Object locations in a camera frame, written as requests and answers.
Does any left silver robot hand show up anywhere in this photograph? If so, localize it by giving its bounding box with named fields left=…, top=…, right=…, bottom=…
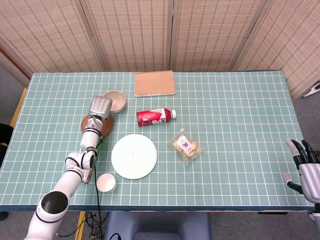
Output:
left=88, top=95, right=113, bottom=120

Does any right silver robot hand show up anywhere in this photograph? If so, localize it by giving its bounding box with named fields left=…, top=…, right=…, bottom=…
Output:
left=281, top=138, right=320, bottom=203

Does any off-white bowl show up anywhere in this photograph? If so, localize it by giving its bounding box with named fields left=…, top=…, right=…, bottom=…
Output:
left=103, top=90, right=126, bottom=113

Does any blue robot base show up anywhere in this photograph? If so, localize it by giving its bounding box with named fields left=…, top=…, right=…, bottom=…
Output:
left=104, top=211, right=212, bottom=240

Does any white round plate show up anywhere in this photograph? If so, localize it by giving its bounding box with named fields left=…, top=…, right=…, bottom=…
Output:
left=111, top=133, right=158, bottom=180

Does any white paper cup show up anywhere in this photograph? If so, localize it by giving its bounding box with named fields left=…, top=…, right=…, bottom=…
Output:
left=96, top=173, right=118, bottom=193

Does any brown woven coaster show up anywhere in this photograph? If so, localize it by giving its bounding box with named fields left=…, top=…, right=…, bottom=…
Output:
left=81, top=114, right=114, bottom=138

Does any red juice bottle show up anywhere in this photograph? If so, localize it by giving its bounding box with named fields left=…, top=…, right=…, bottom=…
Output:
left=136, top=107, right=177, bottom=128

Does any brown spiral notebook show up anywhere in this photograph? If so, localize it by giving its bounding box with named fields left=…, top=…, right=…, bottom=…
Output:
left=134, top=70, right=177, bottom=98

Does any bamboo folding screen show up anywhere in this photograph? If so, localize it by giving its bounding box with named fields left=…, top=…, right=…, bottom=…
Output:
left=0, top=0, right=320, bottom=101

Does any white screen foot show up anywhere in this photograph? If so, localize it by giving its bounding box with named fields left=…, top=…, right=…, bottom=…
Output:
left=303, top=81, right=320, bottom=99

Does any bread in clear wrapper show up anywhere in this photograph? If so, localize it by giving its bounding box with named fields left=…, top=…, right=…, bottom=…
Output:
left=167, top=128, right=204, bottom=168

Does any black chair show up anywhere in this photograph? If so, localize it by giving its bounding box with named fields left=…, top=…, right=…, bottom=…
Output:
left=0, top=123, right=14, bottom=147

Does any green checked tablecloth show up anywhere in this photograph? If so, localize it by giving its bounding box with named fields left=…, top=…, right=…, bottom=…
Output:
left=0, top=71, right=320, bottom=212

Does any black cable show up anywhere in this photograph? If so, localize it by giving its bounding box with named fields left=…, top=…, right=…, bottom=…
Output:
left=56, top=154, right=122, bottom=240

